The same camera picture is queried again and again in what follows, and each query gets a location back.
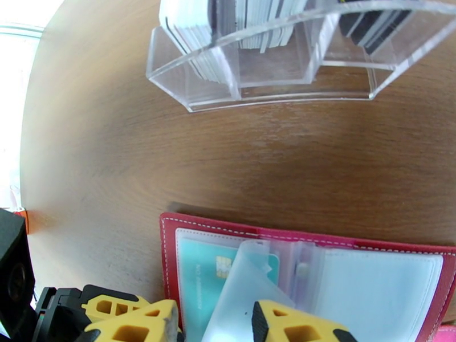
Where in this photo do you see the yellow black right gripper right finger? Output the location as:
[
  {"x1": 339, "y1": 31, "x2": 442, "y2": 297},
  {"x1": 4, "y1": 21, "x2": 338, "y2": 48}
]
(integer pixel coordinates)
[{"x1": 251, "y1": 300, "x2": 359, "y2": 342}]

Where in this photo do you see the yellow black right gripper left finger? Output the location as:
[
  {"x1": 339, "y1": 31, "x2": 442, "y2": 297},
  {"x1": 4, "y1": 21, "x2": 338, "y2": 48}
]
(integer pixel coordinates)
[{"x1": 83, "y1": 299, "x2": 184, "y2": 342}]

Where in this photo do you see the teal credit card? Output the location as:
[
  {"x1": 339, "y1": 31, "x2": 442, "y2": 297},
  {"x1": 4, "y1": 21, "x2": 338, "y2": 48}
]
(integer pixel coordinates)
[{"x1": 177, "y1": 237, "x2": 281, "y2": 342}]

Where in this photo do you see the red leather card holder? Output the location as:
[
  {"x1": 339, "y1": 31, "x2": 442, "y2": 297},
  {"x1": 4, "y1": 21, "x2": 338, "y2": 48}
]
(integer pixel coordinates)
[{"x1": 158, "y1": 211, "x2": 456, "y2": 342}]

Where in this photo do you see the clear acrylic card stand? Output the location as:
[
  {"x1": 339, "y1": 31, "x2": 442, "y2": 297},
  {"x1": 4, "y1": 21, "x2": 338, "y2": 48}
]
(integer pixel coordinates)
[{"x1": 145, "y1": 0, "x2": 456, "y2": 114}]

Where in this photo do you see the white card stack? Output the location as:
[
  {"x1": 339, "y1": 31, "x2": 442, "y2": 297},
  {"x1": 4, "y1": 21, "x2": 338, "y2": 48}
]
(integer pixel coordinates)
[{"x1": 158, "y1": 0, "x2": 230, "y2": 84}]

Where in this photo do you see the grey striped card stack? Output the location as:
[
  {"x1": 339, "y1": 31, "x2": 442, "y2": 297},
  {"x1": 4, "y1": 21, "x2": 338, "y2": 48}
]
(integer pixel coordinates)
[{"x1": 234, "y1": 0, "x2": 311, "y2": 54}]

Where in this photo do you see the black card stack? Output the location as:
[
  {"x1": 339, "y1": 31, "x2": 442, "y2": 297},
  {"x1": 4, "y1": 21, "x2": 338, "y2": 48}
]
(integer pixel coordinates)
[{"x1": 336, "y1": 0, "x2": 422, "y2": 56}]

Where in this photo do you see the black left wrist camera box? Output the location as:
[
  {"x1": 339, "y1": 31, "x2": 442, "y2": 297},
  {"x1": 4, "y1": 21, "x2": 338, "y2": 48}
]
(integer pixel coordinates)
[{"x1": 0, "y1": 207, "x2": 36, "y2": 342}]

